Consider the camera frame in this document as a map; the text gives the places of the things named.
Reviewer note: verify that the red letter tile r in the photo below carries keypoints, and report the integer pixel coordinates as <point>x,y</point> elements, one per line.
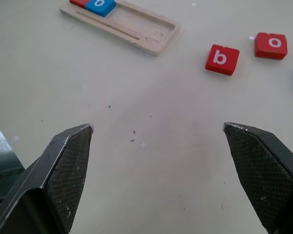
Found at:
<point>79,2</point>

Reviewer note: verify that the red letter tile b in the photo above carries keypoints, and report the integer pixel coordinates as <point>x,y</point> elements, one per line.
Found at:
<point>221,59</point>

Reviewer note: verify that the blue letter tile o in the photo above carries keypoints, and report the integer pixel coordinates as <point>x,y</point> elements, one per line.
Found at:
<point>101,7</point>

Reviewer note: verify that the red letter tile o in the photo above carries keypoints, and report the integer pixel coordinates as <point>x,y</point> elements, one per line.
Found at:
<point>271,46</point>

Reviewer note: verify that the light wooden letter tray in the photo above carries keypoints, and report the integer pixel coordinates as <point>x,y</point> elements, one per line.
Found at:
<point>146,31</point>

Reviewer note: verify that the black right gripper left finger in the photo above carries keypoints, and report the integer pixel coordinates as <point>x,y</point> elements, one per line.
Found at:
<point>46,185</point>

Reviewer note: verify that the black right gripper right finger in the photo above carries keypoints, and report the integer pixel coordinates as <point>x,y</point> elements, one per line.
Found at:
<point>266,175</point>

